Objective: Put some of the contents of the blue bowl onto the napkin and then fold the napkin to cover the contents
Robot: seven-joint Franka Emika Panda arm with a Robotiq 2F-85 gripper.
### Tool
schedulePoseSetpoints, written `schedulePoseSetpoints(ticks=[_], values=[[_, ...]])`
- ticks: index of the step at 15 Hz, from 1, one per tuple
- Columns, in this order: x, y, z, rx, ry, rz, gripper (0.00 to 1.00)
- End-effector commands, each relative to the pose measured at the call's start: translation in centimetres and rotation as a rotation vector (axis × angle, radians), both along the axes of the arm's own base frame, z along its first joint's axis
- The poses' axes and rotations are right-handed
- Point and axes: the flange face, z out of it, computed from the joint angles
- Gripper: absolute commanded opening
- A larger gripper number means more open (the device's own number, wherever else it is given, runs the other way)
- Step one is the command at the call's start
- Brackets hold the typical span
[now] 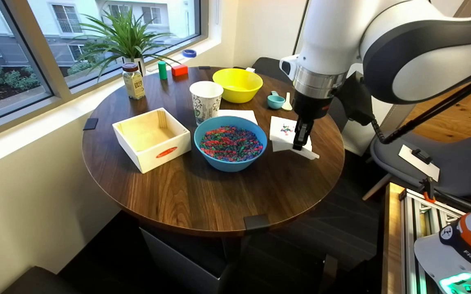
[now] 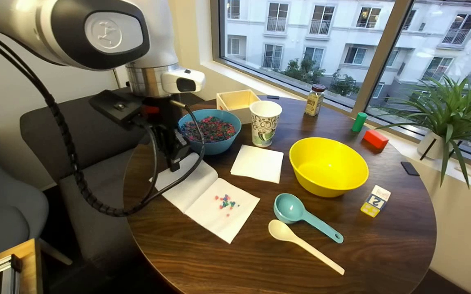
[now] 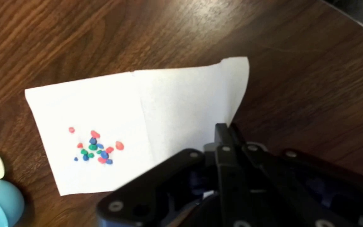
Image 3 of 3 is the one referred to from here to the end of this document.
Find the colourful beads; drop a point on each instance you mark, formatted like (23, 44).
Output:
(94, 146)

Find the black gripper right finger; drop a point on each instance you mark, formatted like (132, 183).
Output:
(283, 189)

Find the large white napkin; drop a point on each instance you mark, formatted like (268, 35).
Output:
(170, 108)

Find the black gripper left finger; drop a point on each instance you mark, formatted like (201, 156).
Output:
(165, 184)

